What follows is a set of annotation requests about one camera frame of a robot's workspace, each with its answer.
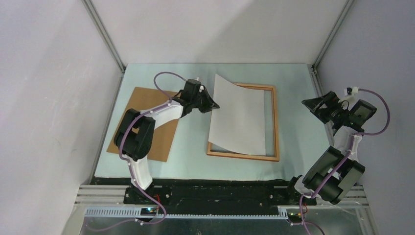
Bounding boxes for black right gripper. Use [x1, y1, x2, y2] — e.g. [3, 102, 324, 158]
[302, 91, 349, 124]

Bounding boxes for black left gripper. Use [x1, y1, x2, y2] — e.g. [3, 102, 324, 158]
[191, 87, 219, 114]

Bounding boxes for sunset landscape photo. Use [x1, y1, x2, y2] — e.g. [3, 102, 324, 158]
[208, 74, 266, 155]

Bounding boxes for wooden picture frame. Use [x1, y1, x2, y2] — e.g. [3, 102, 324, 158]
[207, 83, 280, 162]

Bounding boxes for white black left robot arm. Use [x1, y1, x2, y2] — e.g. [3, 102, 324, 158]
[114, 79, 220, 204]

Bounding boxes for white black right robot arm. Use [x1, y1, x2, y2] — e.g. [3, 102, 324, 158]
[284, 91, 377, 205]

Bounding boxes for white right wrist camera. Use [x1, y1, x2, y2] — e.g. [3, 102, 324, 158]
[344, 86, 359, 96]

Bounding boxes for aluminium rail right side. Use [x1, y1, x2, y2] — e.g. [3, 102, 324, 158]
[309, 0, 356, 178]

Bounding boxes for aluminium rail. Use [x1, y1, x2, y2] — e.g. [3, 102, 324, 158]
[309, 0, 356, 178]
[75, 185, 369, 209]
[82, 0, 126, 185]

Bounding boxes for aluminium rail left side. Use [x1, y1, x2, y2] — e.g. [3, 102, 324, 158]
[82, 0, 126, 185]

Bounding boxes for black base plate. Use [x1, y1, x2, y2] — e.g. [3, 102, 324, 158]
[123, 186, 300, 215]

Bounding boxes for grey slotted cable duct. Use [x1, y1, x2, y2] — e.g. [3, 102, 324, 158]
[85, 206, 288, 220]

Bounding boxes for aluminium front rail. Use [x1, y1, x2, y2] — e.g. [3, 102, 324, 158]
[75, 185, 369, 209]

